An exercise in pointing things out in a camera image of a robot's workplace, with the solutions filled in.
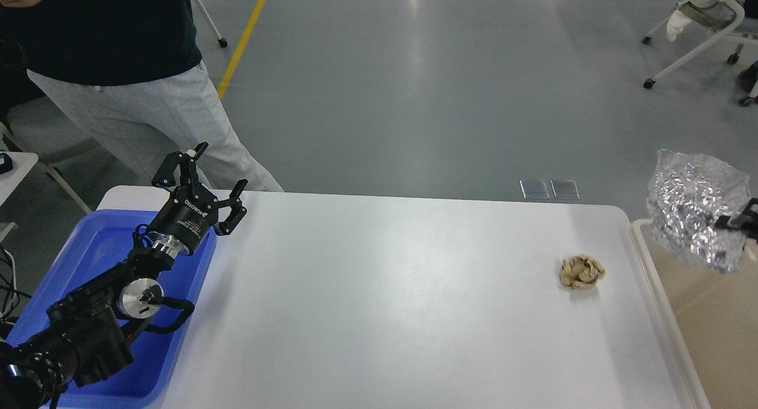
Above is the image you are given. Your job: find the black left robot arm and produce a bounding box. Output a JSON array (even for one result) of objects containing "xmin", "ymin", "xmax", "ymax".
[{"xmin": 2, "ymin": 142, "xmax": 247, "ymax": 408}]

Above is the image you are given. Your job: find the left metal floor plate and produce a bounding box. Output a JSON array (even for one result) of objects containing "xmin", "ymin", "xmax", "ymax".
[{"xmin": 519, "ymin": 180, "xmax": 551, "ymax": 199}]

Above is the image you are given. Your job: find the white rolling chair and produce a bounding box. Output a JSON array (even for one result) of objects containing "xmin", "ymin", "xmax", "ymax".
[{"xmin": 641, "ymin": 0, "xmax": 757, "ymax": 90}]

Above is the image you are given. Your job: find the metal floor plate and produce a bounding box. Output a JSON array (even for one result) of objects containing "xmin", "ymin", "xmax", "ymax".
[
  {"xmin": 519, "ymin": 180, "xmax": 551, "ymax": 199},
  {"xmin": 550, "ymin": 180, "xmax": 580, "ymax": 199}
]

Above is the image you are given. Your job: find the beige plastic bin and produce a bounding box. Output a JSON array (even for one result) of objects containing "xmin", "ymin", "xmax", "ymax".
[{"xmin": 631, "ymin": 220, "xmax": 757, "ymax": 408}]

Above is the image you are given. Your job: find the right metal floor plate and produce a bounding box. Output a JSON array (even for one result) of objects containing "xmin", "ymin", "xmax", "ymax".
[{"xmin": 550, "ymin": 180, "xmax": 580, "ymax": 199}]

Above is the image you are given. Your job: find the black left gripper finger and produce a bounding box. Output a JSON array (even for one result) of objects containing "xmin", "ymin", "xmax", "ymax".
[
  {"xmin": 152, "ymin": 142, "xmax": 208, "ymax": 191},
  {"xmin": 213, "ymin": 179, "xmax": 248, "ymax": 236}
]

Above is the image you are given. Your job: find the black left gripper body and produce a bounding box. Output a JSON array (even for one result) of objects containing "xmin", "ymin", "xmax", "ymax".
[{"xmin": 147, "ymin": 185, "xmax": 219, "ymax": 256}]

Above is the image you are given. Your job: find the white side table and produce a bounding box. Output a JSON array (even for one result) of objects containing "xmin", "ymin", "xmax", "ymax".
[{"xmin": 1, "ymin": 151, "xmax": 92, "ymax": 244}]

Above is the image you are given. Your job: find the person in dark hoodie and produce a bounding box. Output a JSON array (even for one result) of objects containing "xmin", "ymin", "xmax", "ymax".
[{"xmin": 2, "ymin": 0, "xmax": 282, "ymax": 192}]

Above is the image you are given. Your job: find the crumpled brown paper ball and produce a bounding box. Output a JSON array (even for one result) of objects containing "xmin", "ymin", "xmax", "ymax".
[{"xmin": 560, "ymin": 255, "xmax": 606, "ymax": 289}]

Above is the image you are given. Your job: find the white chair leg with caster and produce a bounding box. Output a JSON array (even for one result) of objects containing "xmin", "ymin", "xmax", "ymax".
[{"xmin": 192, "ymin": 0, "xmax": 228, "ymax": 49}]

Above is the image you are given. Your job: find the silver foil bag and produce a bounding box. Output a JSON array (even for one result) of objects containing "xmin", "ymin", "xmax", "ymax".
[{"xmin": 646, "ymin": 149, "xmax": 751, "ymax": 274}]

